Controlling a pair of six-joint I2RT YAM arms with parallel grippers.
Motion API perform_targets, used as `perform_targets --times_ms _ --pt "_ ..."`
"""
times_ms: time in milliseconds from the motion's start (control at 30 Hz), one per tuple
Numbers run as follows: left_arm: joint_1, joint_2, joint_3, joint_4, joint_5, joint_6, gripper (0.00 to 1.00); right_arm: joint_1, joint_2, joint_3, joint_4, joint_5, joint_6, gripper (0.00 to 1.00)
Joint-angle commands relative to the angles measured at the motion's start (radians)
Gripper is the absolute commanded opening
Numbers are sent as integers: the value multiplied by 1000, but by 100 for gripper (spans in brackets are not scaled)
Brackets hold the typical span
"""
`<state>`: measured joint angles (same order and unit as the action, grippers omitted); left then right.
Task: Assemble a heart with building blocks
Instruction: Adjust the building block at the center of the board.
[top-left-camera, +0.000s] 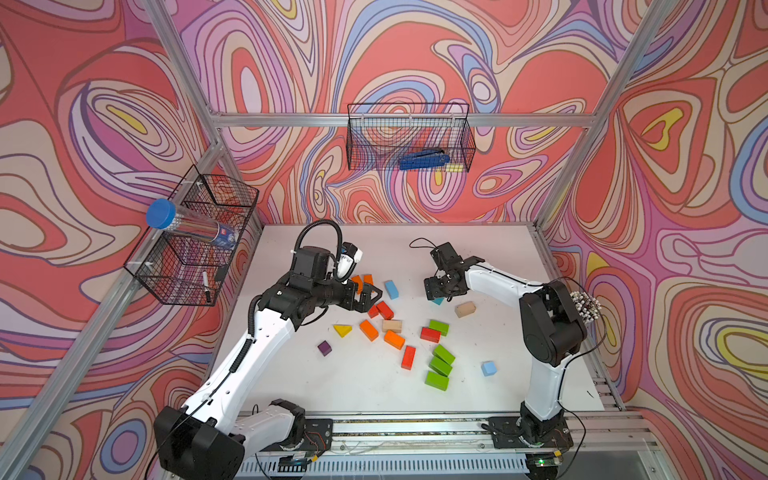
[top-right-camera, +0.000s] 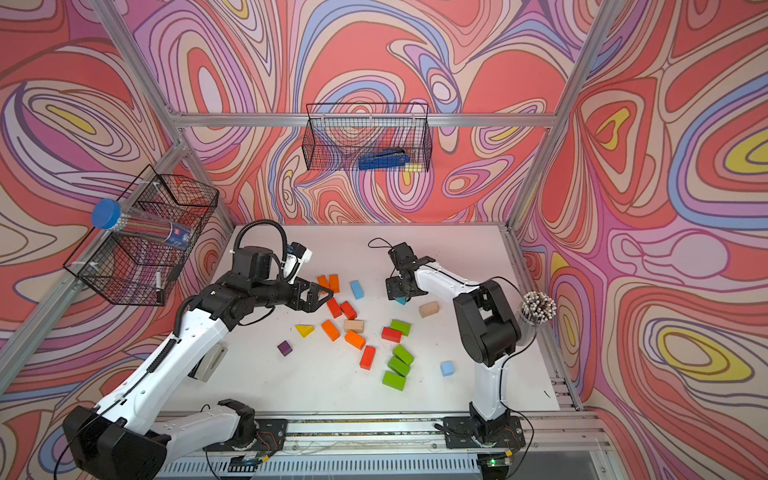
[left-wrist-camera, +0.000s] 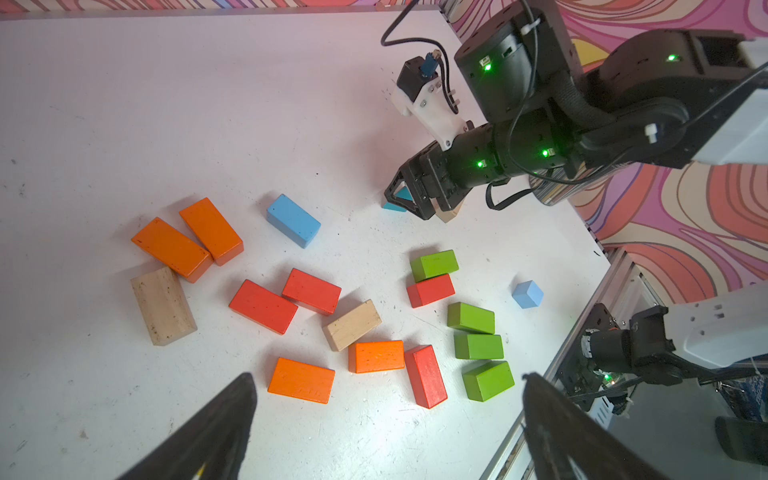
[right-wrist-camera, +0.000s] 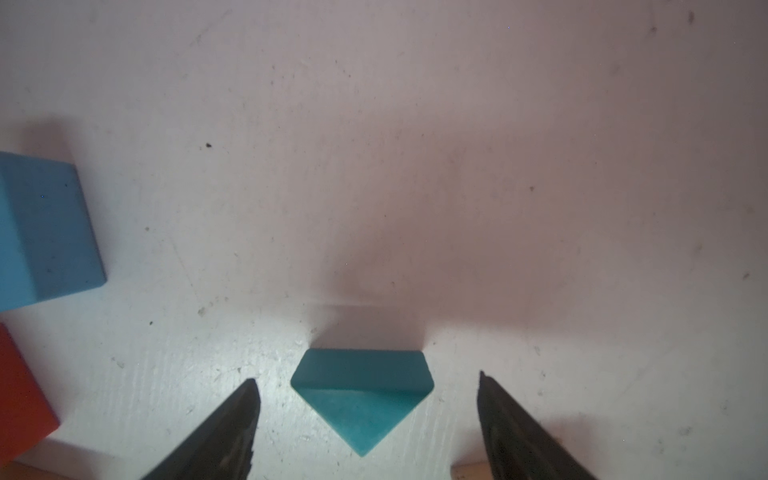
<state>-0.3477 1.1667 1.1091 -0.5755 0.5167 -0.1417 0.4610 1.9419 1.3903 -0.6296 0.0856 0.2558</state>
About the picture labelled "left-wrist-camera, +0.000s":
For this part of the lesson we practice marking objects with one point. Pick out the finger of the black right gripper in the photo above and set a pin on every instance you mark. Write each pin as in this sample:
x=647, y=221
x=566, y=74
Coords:
x=402, y=194

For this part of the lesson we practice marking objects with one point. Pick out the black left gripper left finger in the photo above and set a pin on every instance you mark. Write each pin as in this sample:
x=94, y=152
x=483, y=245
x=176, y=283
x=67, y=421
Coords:
x=210, y=445

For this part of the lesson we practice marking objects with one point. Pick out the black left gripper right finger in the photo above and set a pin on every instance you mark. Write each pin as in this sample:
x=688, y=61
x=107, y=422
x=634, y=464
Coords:
x=563, y=440

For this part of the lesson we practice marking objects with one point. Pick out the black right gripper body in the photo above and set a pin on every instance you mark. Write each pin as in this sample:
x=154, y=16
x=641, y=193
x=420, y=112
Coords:
x=441, y=179

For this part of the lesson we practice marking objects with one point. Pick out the natural wood block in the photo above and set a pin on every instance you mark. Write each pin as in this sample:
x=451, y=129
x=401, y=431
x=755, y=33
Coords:
x=163, y=306
x=350, y=327
x=446, y=215

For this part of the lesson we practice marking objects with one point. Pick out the green block top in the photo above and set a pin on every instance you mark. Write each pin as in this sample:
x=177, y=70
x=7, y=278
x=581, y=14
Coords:
x=434, y=265

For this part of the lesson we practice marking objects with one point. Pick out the red block small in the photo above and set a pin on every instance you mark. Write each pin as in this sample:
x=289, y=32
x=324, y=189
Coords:
x=430, y=290

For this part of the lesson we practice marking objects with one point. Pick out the light blue long block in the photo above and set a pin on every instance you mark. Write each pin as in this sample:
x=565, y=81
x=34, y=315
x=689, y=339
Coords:
x=293, y=221

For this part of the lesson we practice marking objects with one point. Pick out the orange block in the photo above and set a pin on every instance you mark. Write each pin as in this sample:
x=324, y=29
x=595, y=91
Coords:
x=213, y=230
x=302, y=381
x=175, y=250
x=380, y=356

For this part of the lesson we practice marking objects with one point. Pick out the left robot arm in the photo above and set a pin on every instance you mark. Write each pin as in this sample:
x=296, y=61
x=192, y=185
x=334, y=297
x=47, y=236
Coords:
x=706, y=340

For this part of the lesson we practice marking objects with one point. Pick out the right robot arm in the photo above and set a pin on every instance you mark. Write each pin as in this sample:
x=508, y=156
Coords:
x=514, y=100

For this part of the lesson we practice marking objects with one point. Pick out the green block lower row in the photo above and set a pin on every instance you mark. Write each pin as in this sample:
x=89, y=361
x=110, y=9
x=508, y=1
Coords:
x=488, y=380

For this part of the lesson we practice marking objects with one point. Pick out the green block row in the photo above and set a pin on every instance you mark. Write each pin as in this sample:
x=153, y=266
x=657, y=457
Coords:
x=488, y=380
x=469, y=318
x=478, y=347

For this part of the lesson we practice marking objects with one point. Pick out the green block middle row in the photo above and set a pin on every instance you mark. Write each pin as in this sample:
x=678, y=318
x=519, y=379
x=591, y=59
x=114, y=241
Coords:
x=478, y=347

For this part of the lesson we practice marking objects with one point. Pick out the green block upper row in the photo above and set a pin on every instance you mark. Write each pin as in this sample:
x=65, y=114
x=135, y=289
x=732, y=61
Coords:
x=469, y=318

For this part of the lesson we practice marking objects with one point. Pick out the light blue cube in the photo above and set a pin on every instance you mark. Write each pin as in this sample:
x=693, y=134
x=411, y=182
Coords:
x=527, y=295

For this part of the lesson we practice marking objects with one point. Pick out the red block right pair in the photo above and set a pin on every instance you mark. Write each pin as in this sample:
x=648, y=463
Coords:
x=311, y=292

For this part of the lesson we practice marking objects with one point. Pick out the red block pair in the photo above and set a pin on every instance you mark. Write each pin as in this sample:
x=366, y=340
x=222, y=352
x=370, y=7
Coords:
x=311, y=292
x=264, y=307

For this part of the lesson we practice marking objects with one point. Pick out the red block left pair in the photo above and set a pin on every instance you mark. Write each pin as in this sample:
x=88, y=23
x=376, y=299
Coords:
x=264, y=307

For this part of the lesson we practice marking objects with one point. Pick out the red block front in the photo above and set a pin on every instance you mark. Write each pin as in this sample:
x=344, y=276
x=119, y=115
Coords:
x=425, y=376

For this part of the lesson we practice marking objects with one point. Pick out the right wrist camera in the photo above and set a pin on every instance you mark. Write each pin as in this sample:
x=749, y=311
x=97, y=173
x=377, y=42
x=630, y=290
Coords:
x=422, y=92

